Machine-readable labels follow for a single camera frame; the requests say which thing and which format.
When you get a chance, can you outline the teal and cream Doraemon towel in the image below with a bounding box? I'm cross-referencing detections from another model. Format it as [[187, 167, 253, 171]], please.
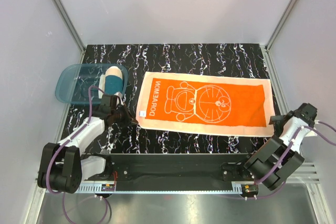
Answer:
[[99, 64, 126, 97]]

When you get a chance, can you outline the orange and cream Doraemon towel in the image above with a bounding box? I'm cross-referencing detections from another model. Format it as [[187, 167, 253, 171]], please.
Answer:
[[136, 72, 275, 137]]

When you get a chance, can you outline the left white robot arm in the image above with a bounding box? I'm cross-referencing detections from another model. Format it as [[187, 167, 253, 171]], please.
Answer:
[[37, 93, 138, 194]]

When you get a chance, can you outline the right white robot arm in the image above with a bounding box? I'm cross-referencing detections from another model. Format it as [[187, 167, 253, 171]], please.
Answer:
[[244, 103, 318, 190]]

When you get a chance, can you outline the translucent blue plastic tray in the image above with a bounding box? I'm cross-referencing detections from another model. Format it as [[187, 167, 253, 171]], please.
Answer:
[[55, 63, 128, 105]]

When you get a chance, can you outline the right small circuit board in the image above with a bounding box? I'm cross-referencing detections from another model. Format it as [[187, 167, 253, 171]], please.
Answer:
[[244, 185, 259, 193]]

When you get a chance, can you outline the small circuit board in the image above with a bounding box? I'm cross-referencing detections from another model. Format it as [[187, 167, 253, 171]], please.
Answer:
[[244, 185, 259, 193], [101, 184, 116, 191]]

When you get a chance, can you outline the left small circuit board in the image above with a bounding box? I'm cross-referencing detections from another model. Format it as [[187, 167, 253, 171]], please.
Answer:
[[101, 184, 116, 191]]

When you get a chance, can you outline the aluminium frame rail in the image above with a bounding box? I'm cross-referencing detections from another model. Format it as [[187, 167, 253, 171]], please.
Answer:
[[34, 162, 320, 184]]

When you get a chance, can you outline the slotted white cable duct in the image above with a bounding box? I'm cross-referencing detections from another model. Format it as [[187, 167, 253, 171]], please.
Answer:
[[45, 182, 245, 195]]

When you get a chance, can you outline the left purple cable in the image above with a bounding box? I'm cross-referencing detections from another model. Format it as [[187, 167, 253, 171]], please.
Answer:
[[46, 85, 112, 223]]

